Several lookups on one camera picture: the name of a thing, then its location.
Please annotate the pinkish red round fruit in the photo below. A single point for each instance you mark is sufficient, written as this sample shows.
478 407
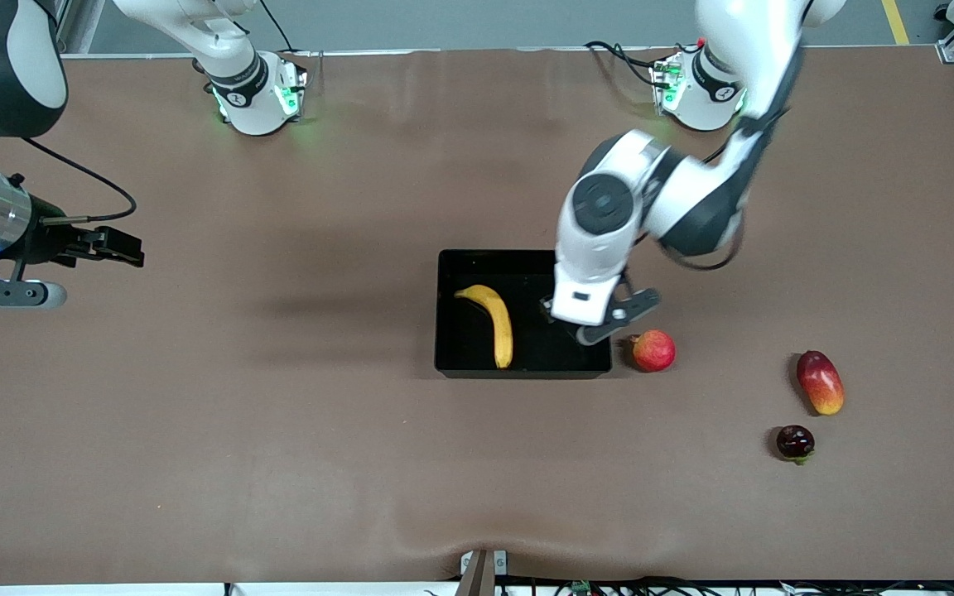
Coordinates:
653 351

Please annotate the red yellow mango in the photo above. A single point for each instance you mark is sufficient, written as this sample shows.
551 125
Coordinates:
821 383

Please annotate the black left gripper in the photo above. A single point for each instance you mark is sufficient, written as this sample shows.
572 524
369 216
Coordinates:
544 305

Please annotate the brown table mat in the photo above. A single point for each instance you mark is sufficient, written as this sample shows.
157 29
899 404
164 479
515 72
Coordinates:
278 414

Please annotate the black rectangular plastic box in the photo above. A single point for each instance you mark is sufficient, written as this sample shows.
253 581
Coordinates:
477 356

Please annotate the metal table clamp bracket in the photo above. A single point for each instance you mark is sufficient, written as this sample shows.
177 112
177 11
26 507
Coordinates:
483 567

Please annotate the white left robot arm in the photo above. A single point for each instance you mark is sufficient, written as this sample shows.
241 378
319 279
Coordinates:
609 207

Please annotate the yellow banana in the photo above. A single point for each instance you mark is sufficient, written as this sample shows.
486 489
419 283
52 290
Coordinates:
500 323

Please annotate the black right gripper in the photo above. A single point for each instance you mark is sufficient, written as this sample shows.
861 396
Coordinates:
50 240

